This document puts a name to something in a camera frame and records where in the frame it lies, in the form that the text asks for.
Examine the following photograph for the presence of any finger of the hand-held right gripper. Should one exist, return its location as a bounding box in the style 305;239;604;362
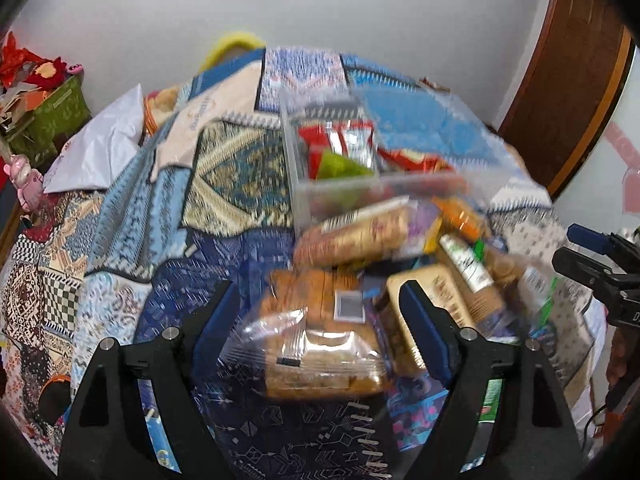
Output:
552;247;618;306
566;224;618;257

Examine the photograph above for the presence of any orange plush pillow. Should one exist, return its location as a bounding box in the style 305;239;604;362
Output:
144;87;181;133

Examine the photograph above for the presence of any clear biscuit bag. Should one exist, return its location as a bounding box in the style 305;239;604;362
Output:
239;267;396;402

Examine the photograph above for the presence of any clear plastic container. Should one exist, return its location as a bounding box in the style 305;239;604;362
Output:
279;84;473;233

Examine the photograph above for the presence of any pile of assorted snack packets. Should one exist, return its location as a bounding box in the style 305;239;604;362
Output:
292;120;558;381

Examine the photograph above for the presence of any white pillow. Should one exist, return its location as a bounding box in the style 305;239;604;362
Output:
44;84;146;195

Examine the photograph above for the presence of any green fabric storage box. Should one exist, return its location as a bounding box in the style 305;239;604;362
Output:
22;74;93;163

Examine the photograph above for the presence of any pink toy figure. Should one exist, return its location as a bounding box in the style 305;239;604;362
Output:
4;152;43;211

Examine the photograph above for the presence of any patchwork patterned blanket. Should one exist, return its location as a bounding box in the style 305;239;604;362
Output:
0;47;601;480

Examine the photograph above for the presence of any brown wooden door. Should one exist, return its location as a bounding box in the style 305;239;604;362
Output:
497;0;636;201

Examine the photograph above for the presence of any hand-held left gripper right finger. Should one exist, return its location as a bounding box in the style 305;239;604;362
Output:
399;279;587;480

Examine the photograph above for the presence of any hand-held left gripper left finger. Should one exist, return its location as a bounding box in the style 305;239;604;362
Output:
57;280;241;480

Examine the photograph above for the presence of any yellow foam tube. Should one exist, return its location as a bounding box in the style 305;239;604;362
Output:
199;31;266;73

